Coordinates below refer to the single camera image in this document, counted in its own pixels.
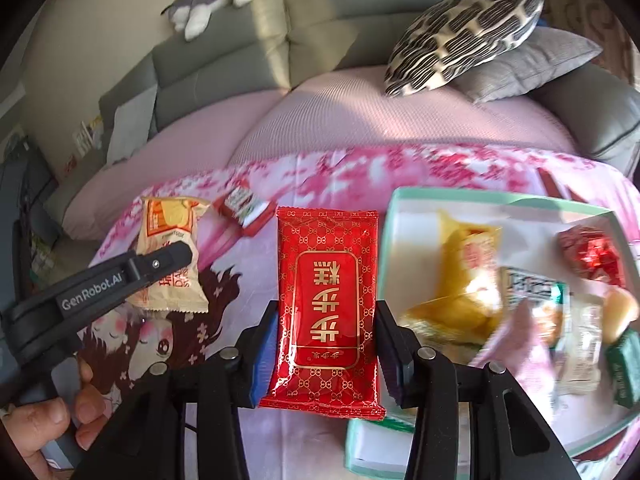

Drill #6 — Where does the red gold cake packet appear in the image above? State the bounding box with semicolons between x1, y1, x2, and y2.
260;207;386;420

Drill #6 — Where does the beige orange cracker packet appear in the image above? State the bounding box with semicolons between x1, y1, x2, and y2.
128;196;209;313

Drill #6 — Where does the person's left hand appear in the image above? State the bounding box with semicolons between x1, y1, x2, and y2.
1;358;112;479

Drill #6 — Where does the yellow pastry packet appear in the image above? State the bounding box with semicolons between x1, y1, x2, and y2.
399;210;503;346

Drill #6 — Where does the dark cabinet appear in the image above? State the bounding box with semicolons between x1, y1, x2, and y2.
1;139;60;309

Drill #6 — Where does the pink cartoon tablecloth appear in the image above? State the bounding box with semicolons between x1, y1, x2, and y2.
39;142;640;480

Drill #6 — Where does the mint green tray box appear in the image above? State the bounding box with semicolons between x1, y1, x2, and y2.
342;186;640;480

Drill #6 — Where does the white qr snack packet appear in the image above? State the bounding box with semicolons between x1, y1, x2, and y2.
500;266;603;396

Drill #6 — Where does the green small snack packet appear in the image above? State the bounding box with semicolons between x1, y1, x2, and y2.
605;328;640;408

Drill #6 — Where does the red foil candy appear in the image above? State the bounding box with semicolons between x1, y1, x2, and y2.
556;226;626;288

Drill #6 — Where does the light grey throw pillow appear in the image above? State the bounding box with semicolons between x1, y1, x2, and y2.
106;86;157;166

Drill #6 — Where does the dark red biscuit packet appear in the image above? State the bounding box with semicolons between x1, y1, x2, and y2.
214;185;277;237

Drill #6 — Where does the pink sofa seat cover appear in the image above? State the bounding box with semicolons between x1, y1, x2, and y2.
61;66;576;240

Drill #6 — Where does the black white patterned pillow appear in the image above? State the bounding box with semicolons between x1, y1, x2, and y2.
384;0;544;96

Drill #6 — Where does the grey cushion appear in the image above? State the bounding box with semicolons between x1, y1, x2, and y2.
451;26;602;103

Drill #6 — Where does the beige patterned curtain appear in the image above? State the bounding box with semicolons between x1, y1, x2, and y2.
542;0;639;90

